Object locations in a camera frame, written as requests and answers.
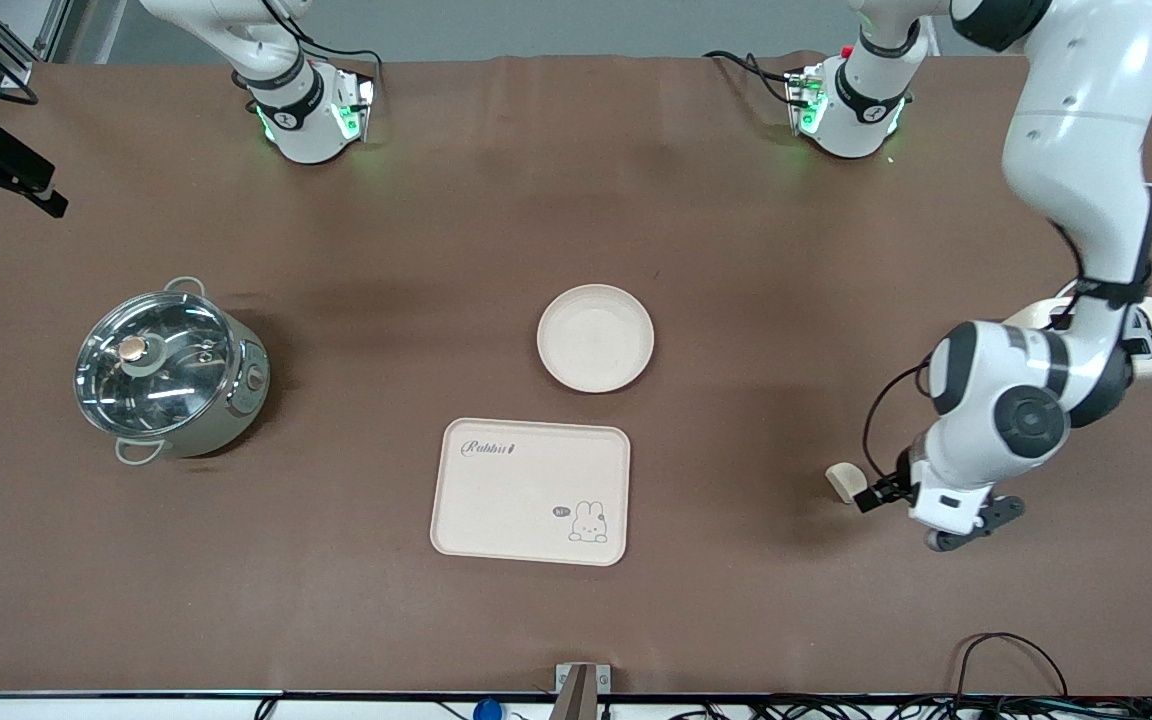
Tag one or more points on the blue round cap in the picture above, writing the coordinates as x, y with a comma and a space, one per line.
487, 711

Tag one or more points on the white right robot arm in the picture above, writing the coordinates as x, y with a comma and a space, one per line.
296, 110

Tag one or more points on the brown table cover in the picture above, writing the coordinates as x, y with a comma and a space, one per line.
576, 620

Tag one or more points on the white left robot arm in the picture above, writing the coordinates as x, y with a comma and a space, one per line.
1076, 150

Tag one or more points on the glass pot lid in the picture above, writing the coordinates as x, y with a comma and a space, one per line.
151, 365

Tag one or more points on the steel pot with glass lid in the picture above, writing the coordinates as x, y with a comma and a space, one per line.
236, 395

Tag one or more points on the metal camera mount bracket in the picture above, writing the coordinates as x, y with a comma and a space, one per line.
581, 690

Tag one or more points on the small cream bun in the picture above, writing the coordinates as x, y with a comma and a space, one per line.
843, 482

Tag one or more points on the cream round plate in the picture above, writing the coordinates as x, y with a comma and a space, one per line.
596, 340

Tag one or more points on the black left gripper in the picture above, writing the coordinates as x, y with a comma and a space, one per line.
889, 490

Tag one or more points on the cream rabbit print tray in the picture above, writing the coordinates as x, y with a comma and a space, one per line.
526, 500

